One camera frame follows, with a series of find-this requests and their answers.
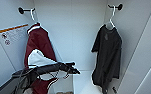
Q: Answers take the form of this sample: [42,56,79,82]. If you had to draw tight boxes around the small black latch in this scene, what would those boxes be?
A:
[111,86,118,94]

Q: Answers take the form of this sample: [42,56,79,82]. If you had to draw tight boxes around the black shirt grey print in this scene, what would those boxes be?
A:
[90,24,123,93]

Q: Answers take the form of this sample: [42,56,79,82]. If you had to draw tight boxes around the white orange warning sticker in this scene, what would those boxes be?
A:
[0,23,30,47]

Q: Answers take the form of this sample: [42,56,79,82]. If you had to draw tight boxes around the black wall hook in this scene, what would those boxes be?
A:
[106,3,124,12]
[18,6,36,15]

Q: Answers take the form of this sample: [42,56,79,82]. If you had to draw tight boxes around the maroon jacket white sleeves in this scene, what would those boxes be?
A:
[23,24,59,94]

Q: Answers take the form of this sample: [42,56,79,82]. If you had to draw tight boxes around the white plastic hanger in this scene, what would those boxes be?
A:
[99,4,118,32]
[26,8,43,34]

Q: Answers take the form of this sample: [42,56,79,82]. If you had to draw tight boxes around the white inner wardrobe shelf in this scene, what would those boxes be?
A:
[73,69,120,94]

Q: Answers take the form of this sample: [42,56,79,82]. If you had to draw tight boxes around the white wardrobe body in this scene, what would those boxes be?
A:
[0,0,151,94]

